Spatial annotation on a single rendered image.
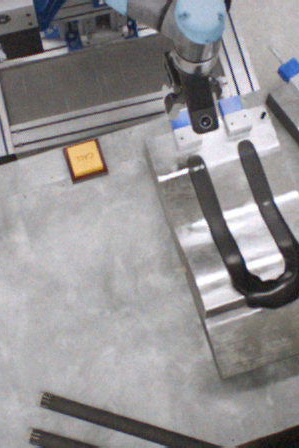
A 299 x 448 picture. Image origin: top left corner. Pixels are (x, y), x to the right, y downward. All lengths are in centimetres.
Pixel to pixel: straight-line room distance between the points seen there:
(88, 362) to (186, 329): 21
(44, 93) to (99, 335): 101
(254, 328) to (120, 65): 113
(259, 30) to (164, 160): 124
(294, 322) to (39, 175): 61
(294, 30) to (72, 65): 80
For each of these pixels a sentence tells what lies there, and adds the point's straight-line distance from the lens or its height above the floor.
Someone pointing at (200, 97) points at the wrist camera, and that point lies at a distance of 132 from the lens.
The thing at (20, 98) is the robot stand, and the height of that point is 21.
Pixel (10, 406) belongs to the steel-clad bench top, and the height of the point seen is 80.
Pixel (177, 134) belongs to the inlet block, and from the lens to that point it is 156.
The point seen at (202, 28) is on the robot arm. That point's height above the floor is 136.
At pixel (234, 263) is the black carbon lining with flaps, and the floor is 92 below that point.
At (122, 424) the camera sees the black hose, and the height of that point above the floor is 87.
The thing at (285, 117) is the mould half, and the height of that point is 84.
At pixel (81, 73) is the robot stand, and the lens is 240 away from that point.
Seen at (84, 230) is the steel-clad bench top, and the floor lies 80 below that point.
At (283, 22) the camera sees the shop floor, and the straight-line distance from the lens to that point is 277.
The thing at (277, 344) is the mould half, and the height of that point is 86.
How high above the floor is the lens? 237
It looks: 75 degrees down
